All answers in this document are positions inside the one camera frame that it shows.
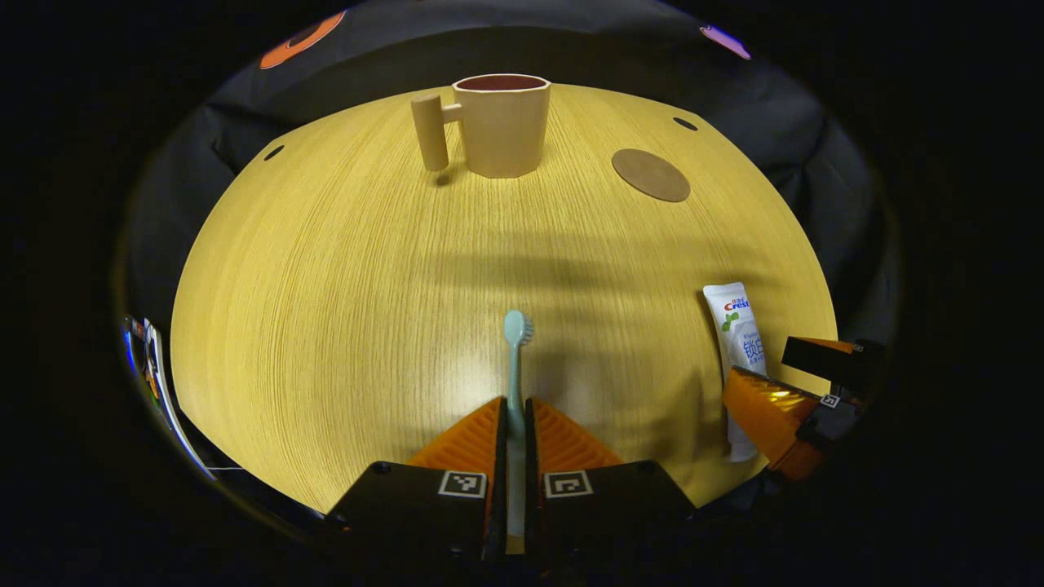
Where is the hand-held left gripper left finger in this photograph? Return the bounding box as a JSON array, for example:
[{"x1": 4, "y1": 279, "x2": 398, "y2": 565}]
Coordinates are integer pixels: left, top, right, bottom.
[{"x1": 322, "y1": 395, "x2": 508, "y2": 572}]

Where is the beige cup with handle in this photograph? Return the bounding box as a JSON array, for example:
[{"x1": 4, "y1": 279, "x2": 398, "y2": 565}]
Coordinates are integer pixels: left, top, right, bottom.
[{"x1": 410, "y1": 73, "x2": 551, "y2": 179}]

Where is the light blue toothbrush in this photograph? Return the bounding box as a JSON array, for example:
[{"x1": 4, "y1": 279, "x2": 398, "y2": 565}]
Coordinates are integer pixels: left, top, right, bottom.
[{"x1": 502, "y1": 309, "x2": 535, "y2": 539}]

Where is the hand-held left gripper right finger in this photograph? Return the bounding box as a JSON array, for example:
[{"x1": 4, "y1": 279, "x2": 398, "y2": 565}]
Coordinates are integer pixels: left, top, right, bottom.
[{"x1": 524, "y1": 397, "x2": 698, "y2": 572}]

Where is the white toothpaste tube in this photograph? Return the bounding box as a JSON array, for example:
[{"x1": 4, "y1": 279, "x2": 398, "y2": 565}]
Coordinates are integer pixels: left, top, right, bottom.
[{"x1": 703, "y1": 282, "x2": 769, "y2": 463}]

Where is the black backdrop cloth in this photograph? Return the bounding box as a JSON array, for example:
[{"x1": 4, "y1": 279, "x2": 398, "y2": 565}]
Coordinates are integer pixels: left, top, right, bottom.
[{"x1": 122, "y1": 0, "x2": 898, "y2": 343}]

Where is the wooden desktop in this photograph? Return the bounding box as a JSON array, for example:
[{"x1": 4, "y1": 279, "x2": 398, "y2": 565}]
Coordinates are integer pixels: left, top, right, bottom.
[{"x1": 170, "y1": 82, "x2": 839, "y2": 514}]

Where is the round brown coaster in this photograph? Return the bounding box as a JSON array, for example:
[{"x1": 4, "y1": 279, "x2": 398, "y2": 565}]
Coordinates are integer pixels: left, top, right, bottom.
[{"x1": 612, "y1": 148, "x2": 692, "y2": 203}]

